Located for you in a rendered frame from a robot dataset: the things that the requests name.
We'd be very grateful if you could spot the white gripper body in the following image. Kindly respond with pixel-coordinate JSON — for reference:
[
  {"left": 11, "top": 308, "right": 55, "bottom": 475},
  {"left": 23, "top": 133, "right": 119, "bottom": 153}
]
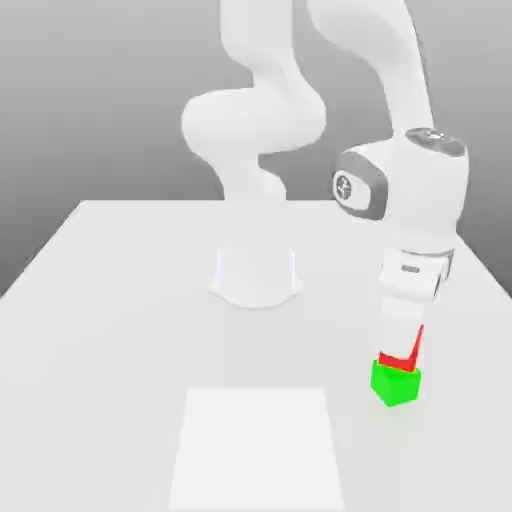
[{"left": 377, "top": 247, "right": 456, "bottom": 304}]

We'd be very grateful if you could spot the small red cube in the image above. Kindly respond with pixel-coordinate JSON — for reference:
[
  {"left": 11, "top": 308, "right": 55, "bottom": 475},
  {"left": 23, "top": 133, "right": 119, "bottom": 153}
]
[{"left": 378, "top": 323, "right": 426, "bottom": 374}]

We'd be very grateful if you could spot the small green cube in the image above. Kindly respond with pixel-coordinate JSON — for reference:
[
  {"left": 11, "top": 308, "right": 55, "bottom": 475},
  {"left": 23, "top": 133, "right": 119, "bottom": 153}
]
[{"left": 370, "top": 358, "right": 424, "bottom": 409}]

